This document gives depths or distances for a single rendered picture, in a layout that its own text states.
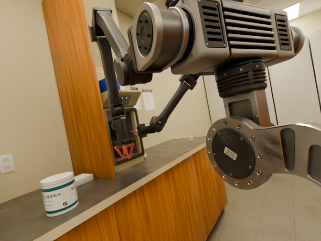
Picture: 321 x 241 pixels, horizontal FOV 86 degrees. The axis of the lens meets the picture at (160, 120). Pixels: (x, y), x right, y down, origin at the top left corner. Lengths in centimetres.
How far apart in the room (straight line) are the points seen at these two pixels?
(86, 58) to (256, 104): 103
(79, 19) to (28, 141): 89
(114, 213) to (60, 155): 76
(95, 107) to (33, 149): 57
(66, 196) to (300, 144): 84
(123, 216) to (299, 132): 88
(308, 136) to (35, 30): 176
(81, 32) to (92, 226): 111
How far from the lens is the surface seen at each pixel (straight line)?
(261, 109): 54
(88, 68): 125
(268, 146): 45
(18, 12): 182
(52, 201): 91
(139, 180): 106
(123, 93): 129
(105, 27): 78
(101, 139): 118
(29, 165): 153
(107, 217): 99
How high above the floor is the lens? 126
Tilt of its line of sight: level
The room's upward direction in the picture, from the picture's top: 10 degrees counter-clockwise
